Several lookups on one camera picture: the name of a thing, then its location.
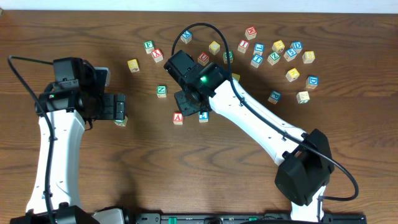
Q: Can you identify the blue 2 wooden block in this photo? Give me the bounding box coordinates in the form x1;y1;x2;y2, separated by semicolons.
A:
198;111;209;123

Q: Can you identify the red A wooden block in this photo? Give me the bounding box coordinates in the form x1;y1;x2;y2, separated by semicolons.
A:
173;112;183;125

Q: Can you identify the green N wooden block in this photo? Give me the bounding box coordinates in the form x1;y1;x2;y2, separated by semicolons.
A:
157;85;167;98

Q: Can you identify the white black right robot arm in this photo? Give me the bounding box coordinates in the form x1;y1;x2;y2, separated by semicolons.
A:
164;50;334;222

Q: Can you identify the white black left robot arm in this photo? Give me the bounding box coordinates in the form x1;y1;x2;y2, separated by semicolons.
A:
10;57;134;224

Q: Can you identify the red U block upper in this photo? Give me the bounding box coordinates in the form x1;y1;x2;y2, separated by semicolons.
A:
198;52;210;67

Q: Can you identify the yellow block centre right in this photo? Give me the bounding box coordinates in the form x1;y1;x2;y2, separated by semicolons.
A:
231;73;240;82

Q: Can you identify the yellow block upper middle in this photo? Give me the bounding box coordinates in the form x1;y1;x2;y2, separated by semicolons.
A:
208;41;221;55

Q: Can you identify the red X wooden block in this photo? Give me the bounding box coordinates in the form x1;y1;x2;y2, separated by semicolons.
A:
151;49;164;63

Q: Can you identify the green B wooden block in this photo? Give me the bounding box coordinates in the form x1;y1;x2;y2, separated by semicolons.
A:
223;50;234;64

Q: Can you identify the blue X wooden block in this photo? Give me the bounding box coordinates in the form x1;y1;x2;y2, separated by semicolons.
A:
180;30;192;44

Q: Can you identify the yellow block far left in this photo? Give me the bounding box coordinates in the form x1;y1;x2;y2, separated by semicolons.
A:
127;59;139;73

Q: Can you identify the green F wooden block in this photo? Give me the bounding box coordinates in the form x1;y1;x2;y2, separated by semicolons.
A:
144;40;155;54

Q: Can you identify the green J wooden block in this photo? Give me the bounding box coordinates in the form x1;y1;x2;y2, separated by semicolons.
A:
114;116;128;126

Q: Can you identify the red I upper block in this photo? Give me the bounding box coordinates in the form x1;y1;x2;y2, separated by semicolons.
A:
238;40;249;54

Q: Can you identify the blue T wooden block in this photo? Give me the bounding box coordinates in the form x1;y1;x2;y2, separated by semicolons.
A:
251;54;264;68

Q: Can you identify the blue P wooden block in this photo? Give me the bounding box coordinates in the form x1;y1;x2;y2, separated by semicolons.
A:
268;90;282;105

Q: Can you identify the blue L wooden block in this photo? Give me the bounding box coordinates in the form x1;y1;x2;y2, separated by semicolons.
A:
253;43;265;56

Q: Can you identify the red H wooden block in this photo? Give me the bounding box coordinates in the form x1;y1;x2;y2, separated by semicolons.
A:
245;26;257;40

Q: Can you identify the green Z wooden block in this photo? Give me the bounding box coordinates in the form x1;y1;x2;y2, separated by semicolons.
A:
267;52;280;65

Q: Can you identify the yellow block upper right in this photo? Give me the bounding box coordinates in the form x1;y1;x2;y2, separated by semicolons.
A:
272;40;285;54

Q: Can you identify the blue 5 wooden block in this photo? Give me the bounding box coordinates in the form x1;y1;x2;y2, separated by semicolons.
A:
284;48;297;62

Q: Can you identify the plain L green 7 block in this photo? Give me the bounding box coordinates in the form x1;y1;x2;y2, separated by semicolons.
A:
296;91;310;104

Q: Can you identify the blue D upper block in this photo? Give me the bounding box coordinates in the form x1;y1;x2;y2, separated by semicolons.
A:
290;41;303;54

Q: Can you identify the blue d block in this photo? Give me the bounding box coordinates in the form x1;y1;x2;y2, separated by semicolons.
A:
290;41;303;54
305;76;319;89

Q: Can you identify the blue D lower block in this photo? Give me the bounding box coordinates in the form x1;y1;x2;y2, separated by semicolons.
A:
305;76;319;89

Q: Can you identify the yellow 8 wooden block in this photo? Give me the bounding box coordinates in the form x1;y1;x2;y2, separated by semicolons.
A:
302;51;316;64

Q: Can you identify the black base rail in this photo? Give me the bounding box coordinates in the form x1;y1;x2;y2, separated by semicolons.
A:
124;213;368;224

